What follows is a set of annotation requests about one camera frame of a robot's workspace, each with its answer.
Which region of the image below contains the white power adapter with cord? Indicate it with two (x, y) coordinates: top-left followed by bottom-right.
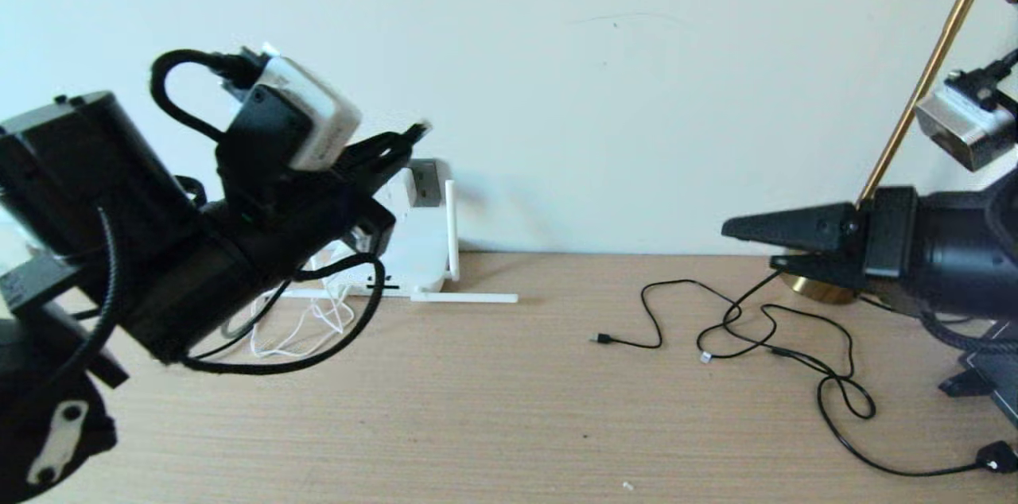
(251, 167), (418, 359)

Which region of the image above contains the black ethernet cable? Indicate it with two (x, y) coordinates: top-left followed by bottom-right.
(191, 120), (434, 362)

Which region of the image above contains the white router with antennas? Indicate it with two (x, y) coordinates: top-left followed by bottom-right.
(274, 166), (519, 306)

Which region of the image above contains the brass desk lamp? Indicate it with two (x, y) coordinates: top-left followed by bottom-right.
(783, 0), (1018, 304)

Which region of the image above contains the black clip stand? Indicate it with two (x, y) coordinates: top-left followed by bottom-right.
(938, 369), (995, 399)

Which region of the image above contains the dark teal printed box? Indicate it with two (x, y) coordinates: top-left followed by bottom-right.
(958, 345), (1018, 429)

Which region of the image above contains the grey wall socket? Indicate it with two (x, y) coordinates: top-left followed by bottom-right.
(412, 160), (443, 208)

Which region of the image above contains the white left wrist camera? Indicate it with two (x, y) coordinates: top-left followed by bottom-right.
(231, 51), (363, 171)

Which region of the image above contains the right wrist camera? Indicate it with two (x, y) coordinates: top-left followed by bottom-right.
(915, 79), (1018, 173)

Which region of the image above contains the black USB cable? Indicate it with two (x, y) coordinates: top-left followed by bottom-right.
(589, 280), (858, 379)

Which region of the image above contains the black lamp cord with plug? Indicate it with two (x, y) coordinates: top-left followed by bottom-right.
(694, 269), (1018, 477)

